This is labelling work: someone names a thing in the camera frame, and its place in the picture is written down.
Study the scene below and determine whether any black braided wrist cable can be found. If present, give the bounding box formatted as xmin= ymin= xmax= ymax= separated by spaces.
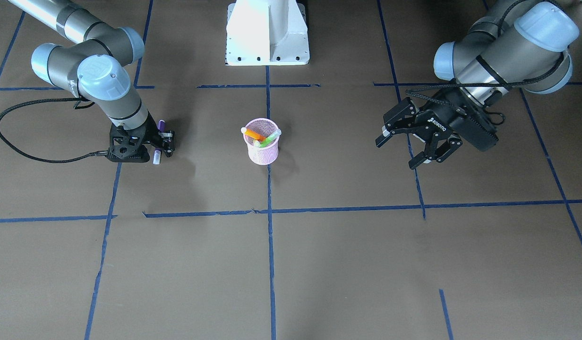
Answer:
xmin=0 ymin=97 xmax=110 ymax=164

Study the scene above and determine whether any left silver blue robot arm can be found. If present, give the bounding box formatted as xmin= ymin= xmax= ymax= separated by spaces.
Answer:
xmin=375 ymin=0 xmax=580 ymax=170

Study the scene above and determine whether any purple highlighter pen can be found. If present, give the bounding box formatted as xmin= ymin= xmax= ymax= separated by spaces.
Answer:
xmin=153 ymin=119 xmax=166 ymax=165

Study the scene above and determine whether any white pedestal column base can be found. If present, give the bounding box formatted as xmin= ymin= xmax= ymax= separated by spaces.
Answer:
xmin=225 ymin=0 xmax=310 ymax=67

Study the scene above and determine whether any green highlighter pen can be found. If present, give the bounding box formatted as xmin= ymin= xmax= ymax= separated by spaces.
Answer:
xmin=264 ymin=129 xmax=282 ymax=147

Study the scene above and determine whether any orange highlighter pen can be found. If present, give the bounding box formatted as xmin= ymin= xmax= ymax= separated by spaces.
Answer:
xmin=240 ymin=127 xmax=266 ymax=142

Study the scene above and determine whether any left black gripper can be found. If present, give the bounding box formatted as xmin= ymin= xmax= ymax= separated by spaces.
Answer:
xmin=375 ymin=90 xmax=498 ymax=170

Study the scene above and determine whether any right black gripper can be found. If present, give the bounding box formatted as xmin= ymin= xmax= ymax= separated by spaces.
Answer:
xmin=111 ymin=110 xmax=175 ymax=157

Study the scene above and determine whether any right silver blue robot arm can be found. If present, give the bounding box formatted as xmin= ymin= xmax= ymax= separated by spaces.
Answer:
xmin=13 ymin=0 xmax=176 ymax=163

